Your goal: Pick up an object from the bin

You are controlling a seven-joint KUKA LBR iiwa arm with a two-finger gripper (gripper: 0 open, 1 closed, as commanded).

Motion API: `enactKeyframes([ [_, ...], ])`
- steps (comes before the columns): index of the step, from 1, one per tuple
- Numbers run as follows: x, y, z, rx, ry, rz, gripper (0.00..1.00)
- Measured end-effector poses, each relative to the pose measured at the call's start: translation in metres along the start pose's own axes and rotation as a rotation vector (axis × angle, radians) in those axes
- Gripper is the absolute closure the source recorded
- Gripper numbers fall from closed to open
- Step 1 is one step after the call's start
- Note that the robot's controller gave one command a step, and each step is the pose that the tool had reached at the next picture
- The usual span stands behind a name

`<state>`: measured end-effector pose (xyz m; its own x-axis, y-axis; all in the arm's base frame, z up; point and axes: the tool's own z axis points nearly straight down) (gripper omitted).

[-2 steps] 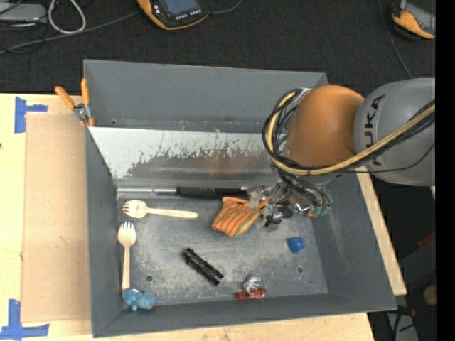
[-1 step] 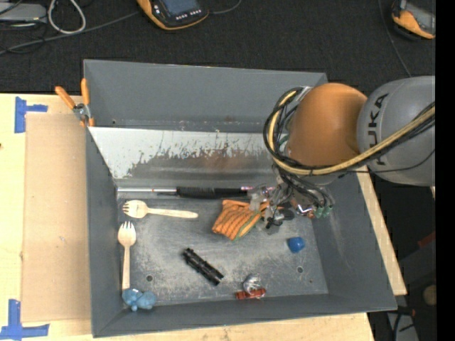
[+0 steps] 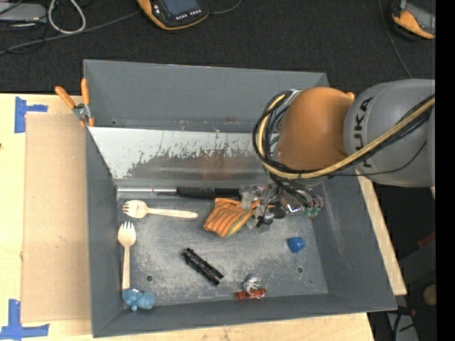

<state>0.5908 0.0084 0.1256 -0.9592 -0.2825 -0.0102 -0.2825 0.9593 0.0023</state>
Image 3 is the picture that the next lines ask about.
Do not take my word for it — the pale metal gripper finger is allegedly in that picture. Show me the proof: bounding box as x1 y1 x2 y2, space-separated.
240 185 266 210
253 203 276 234

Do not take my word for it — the orange striped cloth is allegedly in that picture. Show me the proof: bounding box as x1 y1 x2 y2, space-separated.
203 197 257 239

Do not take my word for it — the grey metal bin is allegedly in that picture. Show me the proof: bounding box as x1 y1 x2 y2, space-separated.
82 59 398 338

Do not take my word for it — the silver crumpled clip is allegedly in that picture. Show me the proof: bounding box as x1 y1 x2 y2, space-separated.
242 274 262 293

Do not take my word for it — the red-brown small block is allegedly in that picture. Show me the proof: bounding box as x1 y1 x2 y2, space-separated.
235 288 267 301

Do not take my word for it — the black ribbed tube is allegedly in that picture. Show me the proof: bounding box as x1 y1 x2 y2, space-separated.
182 247 225 287

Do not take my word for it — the wooden spork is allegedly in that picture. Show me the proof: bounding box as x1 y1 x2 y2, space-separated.
117 221 138 291
122 200 199 220

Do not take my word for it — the blue toy animal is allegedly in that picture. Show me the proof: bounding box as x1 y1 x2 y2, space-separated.
121 288 157 313

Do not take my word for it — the brown cardboard board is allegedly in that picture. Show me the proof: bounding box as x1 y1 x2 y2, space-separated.
20 112 94 323

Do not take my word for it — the black-handled metal rod tool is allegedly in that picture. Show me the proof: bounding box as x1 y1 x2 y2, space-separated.
117 186 241 200

